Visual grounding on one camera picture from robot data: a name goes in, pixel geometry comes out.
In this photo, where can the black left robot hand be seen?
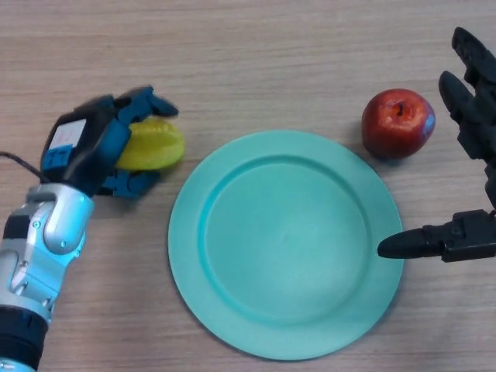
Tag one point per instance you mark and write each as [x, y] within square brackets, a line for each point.
[89, 143]

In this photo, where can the yellow starfruit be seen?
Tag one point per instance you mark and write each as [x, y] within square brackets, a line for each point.
[159, 147]

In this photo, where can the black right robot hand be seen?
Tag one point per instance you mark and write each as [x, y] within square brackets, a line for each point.
[480, 128]

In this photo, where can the red apple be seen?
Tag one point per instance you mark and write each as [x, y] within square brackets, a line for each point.
[395, 126]

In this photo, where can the green round plate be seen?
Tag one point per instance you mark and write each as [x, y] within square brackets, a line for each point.
[286, 252]

